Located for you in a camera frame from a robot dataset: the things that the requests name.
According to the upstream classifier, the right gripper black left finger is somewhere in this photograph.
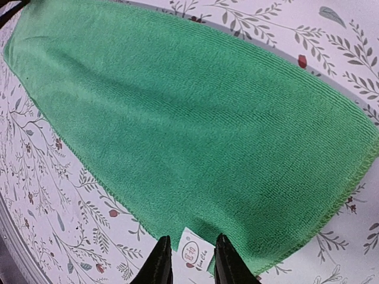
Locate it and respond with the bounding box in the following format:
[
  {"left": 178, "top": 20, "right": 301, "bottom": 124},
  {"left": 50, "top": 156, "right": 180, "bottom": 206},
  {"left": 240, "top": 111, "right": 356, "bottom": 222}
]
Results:
[{"left": 134, "top": 235, "right": 172, "bottom": 284}]

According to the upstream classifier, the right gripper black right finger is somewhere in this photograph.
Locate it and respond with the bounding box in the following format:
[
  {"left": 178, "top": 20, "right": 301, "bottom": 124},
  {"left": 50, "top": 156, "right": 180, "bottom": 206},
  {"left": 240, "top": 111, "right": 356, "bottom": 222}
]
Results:
[{"left": 214, "top": 234, "right": 261, "bottom": 284}]

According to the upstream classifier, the green microfibre towel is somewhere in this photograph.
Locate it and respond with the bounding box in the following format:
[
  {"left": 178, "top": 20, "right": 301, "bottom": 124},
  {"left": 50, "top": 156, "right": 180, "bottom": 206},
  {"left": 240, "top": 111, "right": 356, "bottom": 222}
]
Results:
[{"left": 4, "top": 1, "right": 378, "bottom": 274}]

